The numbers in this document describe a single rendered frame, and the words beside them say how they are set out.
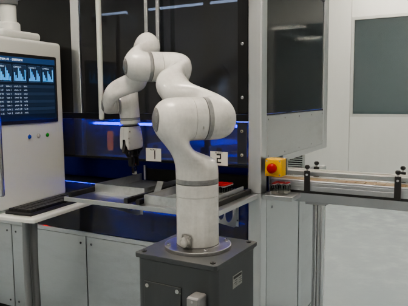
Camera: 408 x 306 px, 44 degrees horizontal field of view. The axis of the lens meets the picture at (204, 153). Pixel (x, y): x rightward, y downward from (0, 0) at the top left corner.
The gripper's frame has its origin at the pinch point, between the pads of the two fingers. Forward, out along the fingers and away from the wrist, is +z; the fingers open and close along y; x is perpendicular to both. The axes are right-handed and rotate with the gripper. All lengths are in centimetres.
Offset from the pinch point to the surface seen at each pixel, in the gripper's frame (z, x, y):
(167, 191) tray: 11.9, 17.8, 1.5
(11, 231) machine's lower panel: 44, -104, -12
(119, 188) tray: 10.6, -3.1, 6.9
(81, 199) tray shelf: 12.5, -10.9, 21.5
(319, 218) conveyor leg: 29, 68, -38
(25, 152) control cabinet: -5, -50, 15
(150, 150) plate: -1.7, -5.7, -19.4
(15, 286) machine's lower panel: 76, -104, -10
